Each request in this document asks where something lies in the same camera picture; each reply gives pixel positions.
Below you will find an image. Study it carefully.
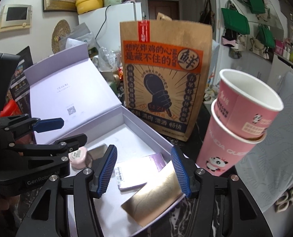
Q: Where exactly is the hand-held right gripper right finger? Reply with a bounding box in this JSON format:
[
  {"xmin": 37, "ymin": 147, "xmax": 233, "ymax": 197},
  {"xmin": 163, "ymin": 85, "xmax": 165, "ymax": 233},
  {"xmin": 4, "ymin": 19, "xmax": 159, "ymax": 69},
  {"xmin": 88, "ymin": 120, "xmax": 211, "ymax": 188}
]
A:
[{"xmin": 170, "ymin": 145, "xmax": 275, "ymax": 237}]

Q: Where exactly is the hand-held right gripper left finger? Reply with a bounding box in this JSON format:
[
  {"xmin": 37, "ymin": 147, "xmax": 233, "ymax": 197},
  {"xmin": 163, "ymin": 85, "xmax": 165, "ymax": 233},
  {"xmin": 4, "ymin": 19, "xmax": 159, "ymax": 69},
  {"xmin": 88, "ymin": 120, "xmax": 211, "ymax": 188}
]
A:
[{"xmin": 14, "ymin": 144, "xmax": 118, "ymax": 237}]

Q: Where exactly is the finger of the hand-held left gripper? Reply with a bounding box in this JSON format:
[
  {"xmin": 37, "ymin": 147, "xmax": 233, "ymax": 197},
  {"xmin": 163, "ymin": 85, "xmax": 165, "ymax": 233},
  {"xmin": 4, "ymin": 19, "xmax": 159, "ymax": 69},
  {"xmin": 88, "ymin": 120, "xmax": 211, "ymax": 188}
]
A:
[
  {"xmin": 0, "ymin": 114, "xmax": 65, "ymax": 139},
  {"xmin": 1, "ymin": 133, "xmax": 88, "ymax": 164}
]

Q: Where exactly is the pink round compact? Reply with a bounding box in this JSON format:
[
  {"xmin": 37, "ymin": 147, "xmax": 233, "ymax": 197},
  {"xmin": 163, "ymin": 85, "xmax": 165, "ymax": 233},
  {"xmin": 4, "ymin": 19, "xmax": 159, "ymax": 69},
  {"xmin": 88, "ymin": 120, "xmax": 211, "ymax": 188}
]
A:
[{"xmin": 69, "ymin": 146, "xmax": 88, "ymax": 170}]

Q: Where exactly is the purple box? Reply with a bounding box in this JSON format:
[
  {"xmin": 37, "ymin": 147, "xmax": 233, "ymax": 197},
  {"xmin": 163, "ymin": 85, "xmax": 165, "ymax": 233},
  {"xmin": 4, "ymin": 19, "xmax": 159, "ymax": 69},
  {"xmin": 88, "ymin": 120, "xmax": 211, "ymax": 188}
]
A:
[{"xmin": 114, "ymin": 152, "xmax": 167, "ymax": 192}]

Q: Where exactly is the gold box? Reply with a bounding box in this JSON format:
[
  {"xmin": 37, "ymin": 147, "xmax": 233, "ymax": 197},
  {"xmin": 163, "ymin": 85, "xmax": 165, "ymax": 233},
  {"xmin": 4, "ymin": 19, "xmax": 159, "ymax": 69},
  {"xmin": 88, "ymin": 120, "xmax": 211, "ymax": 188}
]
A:
[{"xmin": 120, "ymin": 159, "xmax": 185, "ymax": 228}]

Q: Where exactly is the lavender gift box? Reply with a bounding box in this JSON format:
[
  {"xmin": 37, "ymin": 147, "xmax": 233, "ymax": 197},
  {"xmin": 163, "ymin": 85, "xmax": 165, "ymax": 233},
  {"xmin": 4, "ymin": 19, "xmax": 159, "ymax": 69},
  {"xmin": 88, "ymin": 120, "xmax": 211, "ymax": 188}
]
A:
[{"xmin": 24, "ymin": 41, "xmax": 201, "ymax": 237}]

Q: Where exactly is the black printed pouch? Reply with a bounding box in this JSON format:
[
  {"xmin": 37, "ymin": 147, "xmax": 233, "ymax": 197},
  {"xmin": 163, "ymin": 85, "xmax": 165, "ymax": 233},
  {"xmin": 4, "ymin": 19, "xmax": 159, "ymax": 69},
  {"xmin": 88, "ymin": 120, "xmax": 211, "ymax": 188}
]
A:
[{"xmin": 10, "ymin": 46, "xmax": 34, "ymax": 104}]

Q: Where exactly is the shiny metallic case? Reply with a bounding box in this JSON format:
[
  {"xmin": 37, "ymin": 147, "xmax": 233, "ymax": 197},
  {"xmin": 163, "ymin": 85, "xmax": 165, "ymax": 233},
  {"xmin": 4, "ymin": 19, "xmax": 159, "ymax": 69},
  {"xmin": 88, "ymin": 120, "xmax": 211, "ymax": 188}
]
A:
[{"xmin": 87, "ymin": 144, "xmax": 107, "ymax": 168}]

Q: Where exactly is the red canister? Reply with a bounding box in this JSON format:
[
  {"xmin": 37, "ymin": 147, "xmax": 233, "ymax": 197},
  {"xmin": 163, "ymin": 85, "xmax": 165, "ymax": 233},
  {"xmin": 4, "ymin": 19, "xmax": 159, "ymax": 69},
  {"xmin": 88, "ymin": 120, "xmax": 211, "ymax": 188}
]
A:
[{"xmin": 2, "ymin": 99, "xmax": 17, "ymax": 115}]

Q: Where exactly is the pink panda paper cup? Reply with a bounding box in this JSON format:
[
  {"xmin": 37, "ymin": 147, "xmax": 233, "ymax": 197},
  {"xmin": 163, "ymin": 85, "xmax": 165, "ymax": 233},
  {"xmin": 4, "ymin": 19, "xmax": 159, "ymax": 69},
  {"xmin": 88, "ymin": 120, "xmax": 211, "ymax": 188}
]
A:
[{"xmin": 195, "ymin": 102, "xmax": 267, "ymax": 177}]

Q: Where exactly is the woven straw fan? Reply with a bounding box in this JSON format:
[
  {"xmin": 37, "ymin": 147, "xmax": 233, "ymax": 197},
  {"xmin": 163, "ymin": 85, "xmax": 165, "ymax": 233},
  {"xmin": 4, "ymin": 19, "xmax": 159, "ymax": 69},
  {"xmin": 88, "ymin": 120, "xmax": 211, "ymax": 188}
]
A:
[{"xmin": 51, "ymin": 20, "xmax": 71, "ymax": 54}]

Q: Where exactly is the clear plastic bag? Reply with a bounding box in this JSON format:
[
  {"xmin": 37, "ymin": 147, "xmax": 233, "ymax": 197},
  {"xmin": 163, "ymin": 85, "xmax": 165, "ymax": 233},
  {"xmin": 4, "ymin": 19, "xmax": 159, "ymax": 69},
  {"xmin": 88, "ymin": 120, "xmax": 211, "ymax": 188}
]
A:
[{"xmin": 98, "ymin": 46, "xmax": 120, "ymax": 71}]

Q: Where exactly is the printed brown paper bag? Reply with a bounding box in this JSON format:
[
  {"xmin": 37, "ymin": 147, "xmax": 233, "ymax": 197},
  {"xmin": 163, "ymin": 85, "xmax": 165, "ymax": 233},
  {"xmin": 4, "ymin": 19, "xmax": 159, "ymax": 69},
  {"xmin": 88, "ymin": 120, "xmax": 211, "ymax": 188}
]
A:
[{"xmin": 119, "ymin": 12, "xmax": 213, "ymax": 142}]

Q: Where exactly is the grey plastic pouch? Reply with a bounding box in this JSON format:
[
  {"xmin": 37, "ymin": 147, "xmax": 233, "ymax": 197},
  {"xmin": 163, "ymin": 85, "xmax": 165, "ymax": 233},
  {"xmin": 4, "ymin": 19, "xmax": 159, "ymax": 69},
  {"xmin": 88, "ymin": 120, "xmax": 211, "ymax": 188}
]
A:
[{"xmin": 65, "ymin": 22, "xmax": 97, "ymax": 50}]

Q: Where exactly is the pale leaf patterned cloth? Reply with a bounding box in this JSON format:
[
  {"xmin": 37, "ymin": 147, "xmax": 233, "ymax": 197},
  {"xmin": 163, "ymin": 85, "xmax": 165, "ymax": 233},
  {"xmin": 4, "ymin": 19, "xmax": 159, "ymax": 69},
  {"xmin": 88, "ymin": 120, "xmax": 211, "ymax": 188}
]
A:
[{"xmin": 235, "ymin": 70, "xmax": 293, "ymax": 213}]

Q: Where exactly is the white refrigerator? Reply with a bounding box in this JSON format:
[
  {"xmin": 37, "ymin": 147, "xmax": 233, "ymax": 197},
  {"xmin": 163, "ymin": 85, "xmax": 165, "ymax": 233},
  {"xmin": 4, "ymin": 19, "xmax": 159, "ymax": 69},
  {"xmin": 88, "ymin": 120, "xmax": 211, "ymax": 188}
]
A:
[{"xmin": 78, "ymin": 2, "xmax": 142, "ymax": 55}]

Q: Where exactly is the yellow pot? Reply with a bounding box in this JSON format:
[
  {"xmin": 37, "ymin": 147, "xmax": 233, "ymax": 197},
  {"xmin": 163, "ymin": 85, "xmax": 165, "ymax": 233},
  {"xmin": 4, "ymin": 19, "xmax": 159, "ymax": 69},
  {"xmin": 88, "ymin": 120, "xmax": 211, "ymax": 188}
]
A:
[{"xmin": 75, "ymin": 0, "xmax": 112, "ymax": 15}]

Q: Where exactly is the pink black bag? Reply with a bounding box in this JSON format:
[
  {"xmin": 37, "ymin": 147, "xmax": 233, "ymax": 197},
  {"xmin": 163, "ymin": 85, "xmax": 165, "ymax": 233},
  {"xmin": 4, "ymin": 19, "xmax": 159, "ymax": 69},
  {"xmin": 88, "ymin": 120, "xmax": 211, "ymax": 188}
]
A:
[{"xmin": 222, "ymin": 28, "xmax": 238, "ymax": 48}]

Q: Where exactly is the cream tote bag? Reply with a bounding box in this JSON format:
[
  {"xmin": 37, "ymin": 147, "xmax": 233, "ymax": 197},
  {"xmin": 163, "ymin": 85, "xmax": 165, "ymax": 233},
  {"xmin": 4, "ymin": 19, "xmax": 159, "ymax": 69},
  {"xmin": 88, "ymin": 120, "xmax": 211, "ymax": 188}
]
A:
[{"xmin": 250, "ymin": 36, "xmax": 266, "ymax": 55}]

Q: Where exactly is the brown wooden door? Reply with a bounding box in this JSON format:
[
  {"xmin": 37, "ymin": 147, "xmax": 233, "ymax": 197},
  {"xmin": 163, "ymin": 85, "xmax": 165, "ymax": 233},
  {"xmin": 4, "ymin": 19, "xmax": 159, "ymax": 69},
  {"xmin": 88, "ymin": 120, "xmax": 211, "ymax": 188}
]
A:
[{"xmin": 148, "ymin": 0, "xmax": 179, "ymax": 20}]

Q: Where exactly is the black hanging bag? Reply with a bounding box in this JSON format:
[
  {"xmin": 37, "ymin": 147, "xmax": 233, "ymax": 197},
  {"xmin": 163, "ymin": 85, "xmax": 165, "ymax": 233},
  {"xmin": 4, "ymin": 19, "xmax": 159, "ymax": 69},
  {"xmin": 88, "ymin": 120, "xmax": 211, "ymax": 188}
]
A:
[{"xmin": 199, "ymin": 0, "xmax": 212, "ymax": 26}]

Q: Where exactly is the green tote bag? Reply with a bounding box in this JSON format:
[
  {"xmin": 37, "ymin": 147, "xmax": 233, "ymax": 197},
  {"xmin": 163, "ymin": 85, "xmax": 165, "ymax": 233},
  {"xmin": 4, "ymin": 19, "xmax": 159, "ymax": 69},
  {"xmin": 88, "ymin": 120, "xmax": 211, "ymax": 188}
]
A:
[{"xmin": 221, "ymin": 8, "xmax": 250, "ymax": 34}]

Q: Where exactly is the row of toiletry bottles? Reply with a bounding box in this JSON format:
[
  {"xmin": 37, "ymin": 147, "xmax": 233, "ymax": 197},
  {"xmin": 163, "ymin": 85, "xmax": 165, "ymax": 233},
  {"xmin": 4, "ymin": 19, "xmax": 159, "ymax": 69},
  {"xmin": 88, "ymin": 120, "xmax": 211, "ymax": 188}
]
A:
[{"xmin": 275, "ymin": 39, "xmax": 293, "ymax": 70}]

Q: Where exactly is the wall intercom panel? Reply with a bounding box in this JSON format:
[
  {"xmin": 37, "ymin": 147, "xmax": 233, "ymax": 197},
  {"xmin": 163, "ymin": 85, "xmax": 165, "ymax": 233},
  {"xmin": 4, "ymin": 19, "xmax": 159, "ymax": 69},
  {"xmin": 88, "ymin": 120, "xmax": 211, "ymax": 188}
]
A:
[{"xmin": 0, "ymin": 4, "xmax": 33, "ymax": 32}]

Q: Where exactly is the black power cable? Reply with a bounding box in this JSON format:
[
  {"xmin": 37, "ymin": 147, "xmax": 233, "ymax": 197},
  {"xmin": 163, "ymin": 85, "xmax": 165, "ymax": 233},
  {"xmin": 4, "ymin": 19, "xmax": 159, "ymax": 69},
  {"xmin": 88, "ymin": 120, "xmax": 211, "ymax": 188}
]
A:
[{"xmin": 95, "ymin": 5, "xmax": 112, "ymax": 46}]

